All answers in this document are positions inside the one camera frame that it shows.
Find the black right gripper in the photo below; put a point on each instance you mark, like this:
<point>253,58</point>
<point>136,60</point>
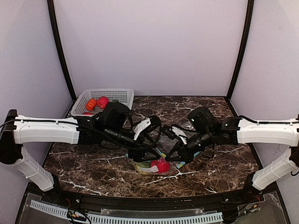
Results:
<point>182,151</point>

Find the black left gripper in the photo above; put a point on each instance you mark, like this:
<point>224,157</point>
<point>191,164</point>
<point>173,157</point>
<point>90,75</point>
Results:
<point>141,151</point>

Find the green toy avocado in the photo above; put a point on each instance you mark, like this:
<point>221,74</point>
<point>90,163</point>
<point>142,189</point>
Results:
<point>145,169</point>

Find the clear zip bag yellow slider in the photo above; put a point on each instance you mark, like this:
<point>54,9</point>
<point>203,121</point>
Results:
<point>172,168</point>

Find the red toy apple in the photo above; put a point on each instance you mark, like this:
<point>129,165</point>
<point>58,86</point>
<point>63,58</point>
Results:
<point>162,165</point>

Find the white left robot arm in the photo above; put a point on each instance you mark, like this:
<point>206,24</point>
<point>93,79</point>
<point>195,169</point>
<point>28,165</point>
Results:
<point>113,125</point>

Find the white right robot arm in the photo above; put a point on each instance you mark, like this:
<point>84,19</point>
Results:
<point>238,130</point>

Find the white perforated plastic basket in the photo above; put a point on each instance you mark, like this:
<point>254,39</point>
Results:
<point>125,96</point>

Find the pink toy fruit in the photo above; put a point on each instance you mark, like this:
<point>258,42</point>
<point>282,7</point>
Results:
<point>102,102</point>

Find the orange toy pumpkin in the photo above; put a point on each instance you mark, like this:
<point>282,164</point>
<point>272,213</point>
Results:
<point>90,105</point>

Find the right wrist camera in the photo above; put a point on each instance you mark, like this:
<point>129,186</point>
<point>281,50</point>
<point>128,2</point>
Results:
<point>174,132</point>

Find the white slotted cable duct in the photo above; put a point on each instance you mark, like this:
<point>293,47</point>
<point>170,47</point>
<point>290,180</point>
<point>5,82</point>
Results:
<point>129,218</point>

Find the black front frame rail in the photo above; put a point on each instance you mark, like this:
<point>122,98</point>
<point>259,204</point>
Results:
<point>220,201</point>

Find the right black frame post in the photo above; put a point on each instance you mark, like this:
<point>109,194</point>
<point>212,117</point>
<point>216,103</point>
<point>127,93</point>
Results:
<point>242,48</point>

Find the black frame post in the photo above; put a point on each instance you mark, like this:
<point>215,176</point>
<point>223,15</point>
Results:
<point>59,49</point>
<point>242,48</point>

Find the left black frame post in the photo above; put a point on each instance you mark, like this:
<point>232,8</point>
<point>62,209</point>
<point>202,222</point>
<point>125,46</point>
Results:
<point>59,49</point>

